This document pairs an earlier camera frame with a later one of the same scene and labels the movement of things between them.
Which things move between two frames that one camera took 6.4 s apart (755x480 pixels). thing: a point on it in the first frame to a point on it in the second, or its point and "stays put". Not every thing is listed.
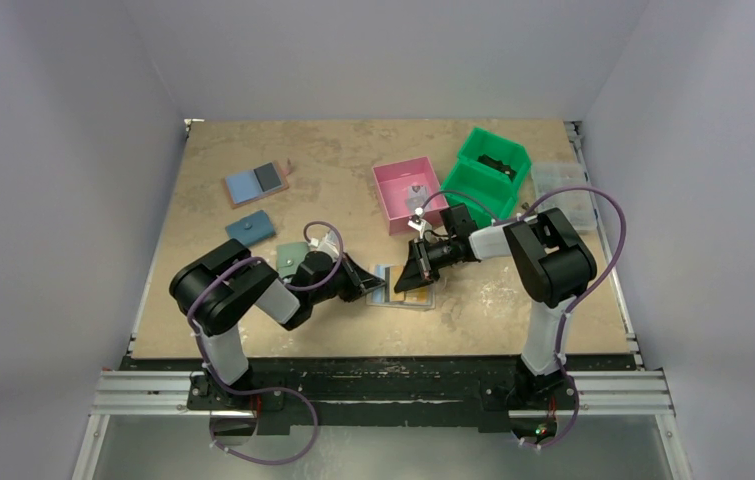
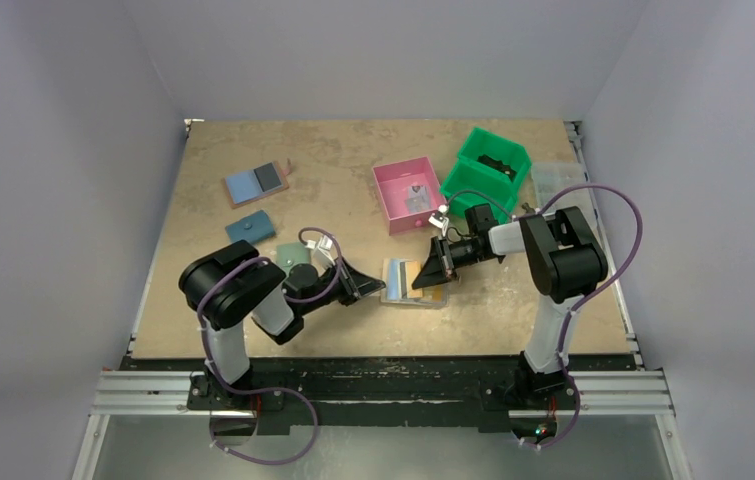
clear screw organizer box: [577, 205] stays put
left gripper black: [359, 281] stays put
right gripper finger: [412, 276] to [433, 272]
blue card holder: [251, 228] stays put
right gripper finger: [420, 258] to [445, 256]
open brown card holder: [247, 186] stays put
